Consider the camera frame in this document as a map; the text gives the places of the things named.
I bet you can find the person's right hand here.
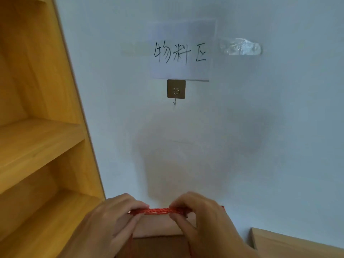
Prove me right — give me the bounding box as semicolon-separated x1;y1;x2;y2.
168;191;261;258

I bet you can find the person's left hand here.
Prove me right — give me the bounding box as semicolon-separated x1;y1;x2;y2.
57;193;150;258

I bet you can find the red paper bag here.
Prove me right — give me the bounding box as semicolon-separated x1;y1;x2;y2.
115;205;226;258

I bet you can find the metal adhesive wall hook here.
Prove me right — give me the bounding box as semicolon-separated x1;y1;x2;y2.
167;79;186;108

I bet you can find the brown cardboard box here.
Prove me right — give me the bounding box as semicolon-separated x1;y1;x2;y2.
132;235;190;258

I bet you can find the wooden shelf unit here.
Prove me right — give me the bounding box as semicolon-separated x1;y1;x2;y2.
0;0;106;258

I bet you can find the clear tape piece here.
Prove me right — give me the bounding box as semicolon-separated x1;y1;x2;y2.
219;38;263;56

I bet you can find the white handwritten paper sign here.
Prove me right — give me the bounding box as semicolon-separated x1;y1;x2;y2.
147;19;217;82

